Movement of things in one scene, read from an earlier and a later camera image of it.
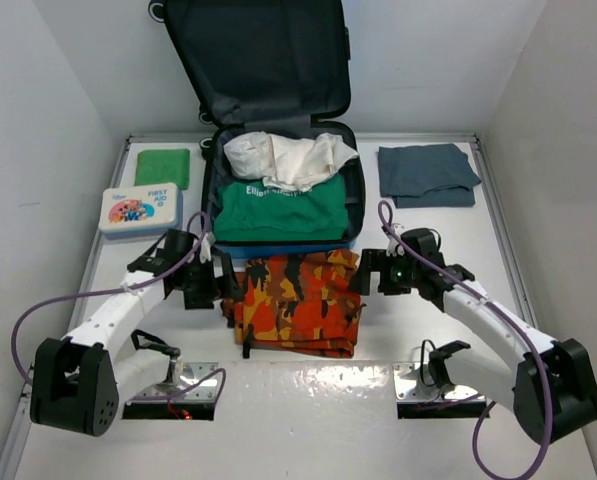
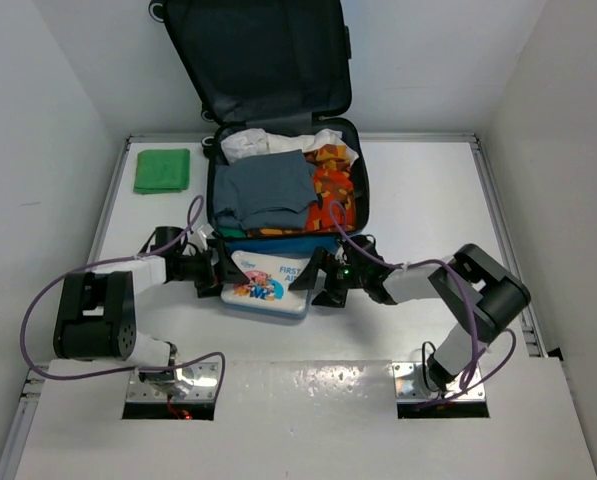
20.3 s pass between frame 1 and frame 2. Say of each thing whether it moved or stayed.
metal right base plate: stayed
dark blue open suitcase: stayed
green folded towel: stayed
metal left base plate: stayed
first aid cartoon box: moved
